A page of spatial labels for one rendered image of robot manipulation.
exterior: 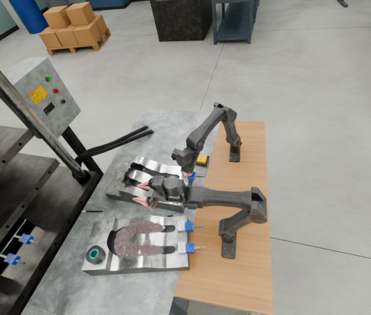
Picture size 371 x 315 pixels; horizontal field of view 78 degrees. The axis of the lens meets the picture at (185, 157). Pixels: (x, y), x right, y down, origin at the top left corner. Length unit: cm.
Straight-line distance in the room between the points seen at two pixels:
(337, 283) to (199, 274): 123
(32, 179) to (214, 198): 109
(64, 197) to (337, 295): 200
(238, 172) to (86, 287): 103
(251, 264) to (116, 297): 66
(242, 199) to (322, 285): 138
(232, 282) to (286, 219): 116
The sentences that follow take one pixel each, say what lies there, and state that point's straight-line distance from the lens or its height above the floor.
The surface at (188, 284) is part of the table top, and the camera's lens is 122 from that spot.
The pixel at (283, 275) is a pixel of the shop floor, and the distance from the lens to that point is 208.
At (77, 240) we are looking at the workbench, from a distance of 150.
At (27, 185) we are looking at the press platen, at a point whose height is 104.
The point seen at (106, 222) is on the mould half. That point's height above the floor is 91.
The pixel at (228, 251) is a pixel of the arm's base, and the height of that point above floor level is 81.
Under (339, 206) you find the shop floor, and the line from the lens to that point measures 245.
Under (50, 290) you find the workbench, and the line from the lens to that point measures 148.
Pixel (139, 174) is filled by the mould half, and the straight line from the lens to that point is 139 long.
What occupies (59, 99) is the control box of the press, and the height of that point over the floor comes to 124.
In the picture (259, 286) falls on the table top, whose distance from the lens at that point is 122.
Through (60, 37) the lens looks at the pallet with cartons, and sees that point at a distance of 600.
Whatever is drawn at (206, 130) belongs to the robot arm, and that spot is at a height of 121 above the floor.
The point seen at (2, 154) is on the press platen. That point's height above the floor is 129.
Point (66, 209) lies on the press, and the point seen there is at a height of 78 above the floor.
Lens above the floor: 199
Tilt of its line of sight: 50 degrees down
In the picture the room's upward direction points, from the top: 13 degrees counter-clockwise
